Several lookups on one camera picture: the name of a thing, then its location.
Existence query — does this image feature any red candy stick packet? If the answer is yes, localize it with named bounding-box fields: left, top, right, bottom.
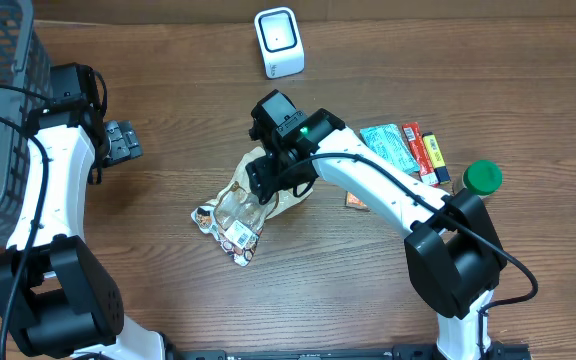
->
left=402, top=122, right=439, bottom=187

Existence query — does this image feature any teal tissue packet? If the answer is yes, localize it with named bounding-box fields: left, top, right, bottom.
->
left=360, top=124, right=420, bottom=174

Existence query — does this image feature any white barcode scanner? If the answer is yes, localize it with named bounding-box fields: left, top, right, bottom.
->
left=253, top=7, right=305, bottom=79

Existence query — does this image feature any beige snack bag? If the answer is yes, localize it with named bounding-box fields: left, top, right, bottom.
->
left=191, top=147, right=312, bottom=267

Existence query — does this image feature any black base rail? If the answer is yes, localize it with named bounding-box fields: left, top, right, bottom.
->
left=172, top=342, right=534, bottom=360

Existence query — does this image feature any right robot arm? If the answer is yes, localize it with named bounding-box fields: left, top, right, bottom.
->
left=246, top=90, right=507, bottom=359

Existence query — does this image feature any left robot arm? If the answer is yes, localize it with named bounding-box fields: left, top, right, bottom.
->
left=0, top=63, right=178, bottom=359

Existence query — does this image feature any yellow marker pen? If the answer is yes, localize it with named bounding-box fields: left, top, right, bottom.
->
left=422, top=132, right=451, bottom=184

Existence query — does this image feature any green lid jar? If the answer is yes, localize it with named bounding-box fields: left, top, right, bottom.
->
left=453, top=160, right=503, bottom=198

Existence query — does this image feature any orange snack packet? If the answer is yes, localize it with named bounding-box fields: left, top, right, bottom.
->
left=345, top=192, right=369, bottom=211

